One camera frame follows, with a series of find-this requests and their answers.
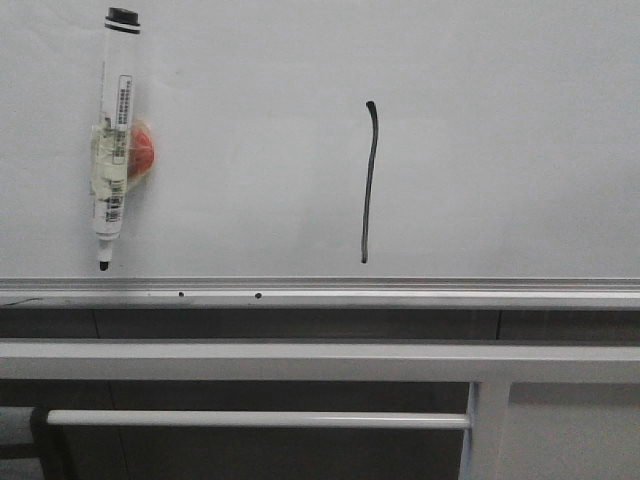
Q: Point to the white marker with red magnet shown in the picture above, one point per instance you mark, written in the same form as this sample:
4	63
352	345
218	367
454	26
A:
112	134

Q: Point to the white whiteboard with aluminium frame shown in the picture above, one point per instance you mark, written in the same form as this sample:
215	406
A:
339	153

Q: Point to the white metal stand frame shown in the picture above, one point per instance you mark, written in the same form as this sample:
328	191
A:
489	370

